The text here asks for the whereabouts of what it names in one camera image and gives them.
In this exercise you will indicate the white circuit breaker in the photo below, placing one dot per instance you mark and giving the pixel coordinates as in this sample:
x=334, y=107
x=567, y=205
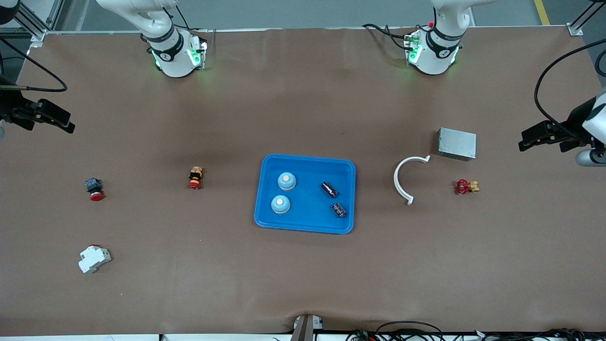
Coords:
x=93, y=258

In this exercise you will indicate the blue plastic tray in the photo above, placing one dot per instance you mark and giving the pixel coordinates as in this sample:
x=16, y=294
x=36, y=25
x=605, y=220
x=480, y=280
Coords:
x=307, y=222

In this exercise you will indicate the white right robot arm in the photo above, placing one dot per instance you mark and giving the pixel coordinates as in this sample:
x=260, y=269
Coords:
x=175, y=57

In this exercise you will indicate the white curved pipe clamp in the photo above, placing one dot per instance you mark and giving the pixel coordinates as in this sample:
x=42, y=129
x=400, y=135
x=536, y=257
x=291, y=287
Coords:
x=396, y=179

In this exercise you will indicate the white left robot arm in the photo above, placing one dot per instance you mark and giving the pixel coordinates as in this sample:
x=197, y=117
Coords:
x=438, y=52

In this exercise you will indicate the blue bell with cream button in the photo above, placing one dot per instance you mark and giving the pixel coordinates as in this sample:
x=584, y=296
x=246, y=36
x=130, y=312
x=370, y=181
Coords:
x=280, y=204
x=286, y=181

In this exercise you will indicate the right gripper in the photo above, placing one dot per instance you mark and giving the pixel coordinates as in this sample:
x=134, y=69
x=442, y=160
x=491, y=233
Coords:
x=10, y=106

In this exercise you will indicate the silver metal power supply box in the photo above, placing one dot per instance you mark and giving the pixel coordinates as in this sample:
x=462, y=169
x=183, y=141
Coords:
x=457, y=143

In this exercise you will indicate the aluminium frame profile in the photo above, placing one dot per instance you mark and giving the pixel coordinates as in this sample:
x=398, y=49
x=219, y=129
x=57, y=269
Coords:
x=580, y=21
x=33, y=24

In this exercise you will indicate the red emergency stop button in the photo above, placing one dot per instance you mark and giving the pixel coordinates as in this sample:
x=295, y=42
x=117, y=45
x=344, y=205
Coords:
x=94, y=188

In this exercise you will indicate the dark brown electrolytic capacitor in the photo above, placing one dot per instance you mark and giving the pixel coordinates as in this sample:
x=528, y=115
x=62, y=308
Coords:
x=339, y=210
x=329, y=189

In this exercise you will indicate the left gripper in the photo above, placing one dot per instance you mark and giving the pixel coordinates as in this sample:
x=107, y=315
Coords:
x=574, y=121

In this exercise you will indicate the red yellow emergency button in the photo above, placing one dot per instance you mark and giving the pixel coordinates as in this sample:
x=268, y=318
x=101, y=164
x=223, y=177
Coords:
x=195, y=178

